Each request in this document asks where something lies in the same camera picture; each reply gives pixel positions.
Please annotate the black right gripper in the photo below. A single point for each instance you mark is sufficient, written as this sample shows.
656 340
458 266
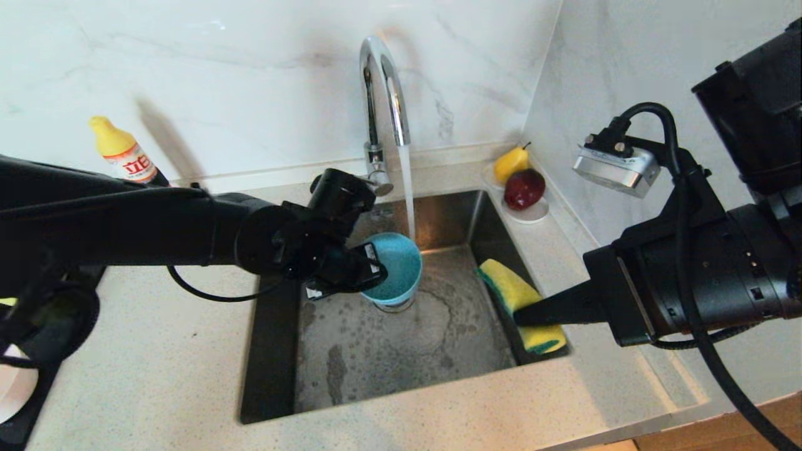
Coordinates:
714 275

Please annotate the clear running water stream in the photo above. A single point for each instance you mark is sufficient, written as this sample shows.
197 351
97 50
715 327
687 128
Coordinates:
407 194

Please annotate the stainless steel sink basin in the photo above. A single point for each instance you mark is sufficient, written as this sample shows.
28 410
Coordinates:
438 357

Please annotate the chrome gooseneck faucet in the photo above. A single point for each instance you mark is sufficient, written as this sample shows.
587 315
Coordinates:
371 100

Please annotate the round metal drain strainer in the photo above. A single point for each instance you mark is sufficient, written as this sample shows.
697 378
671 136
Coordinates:
395 305

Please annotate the orange yellow dish soap bottle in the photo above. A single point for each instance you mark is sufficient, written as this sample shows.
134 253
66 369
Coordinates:
116 144

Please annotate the yellow plastic bowl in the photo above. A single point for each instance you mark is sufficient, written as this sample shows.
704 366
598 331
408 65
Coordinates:
6 302

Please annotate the yellow pear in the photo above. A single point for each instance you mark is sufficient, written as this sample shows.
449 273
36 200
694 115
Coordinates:
510 165

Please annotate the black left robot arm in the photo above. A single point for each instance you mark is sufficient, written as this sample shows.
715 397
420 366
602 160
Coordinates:
125 219

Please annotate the dark red apple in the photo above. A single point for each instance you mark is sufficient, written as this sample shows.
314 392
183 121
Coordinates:
525 190

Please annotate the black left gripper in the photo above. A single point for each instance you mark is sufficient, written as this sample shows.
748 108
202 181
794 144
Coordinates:
319 263

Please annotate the small white dish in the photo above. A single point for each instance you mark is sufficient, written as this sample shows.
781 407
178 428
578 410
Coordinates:
529 217

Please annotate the black braided right arm sleeve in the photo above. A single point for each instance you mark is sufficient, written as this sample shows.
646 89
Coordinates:
720 341

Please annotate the pink plastic bowl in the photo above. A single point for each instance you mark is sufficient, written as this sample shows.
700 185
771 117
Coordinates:
15 394

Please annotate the yellow fish-shaped sponge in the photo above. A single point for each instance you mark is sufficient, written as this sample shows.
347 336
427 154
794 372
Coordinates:
507 285

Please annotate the blue plastic bowl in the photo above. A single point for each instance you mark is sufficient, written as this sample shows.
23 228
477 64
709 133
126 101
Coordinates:
401 263

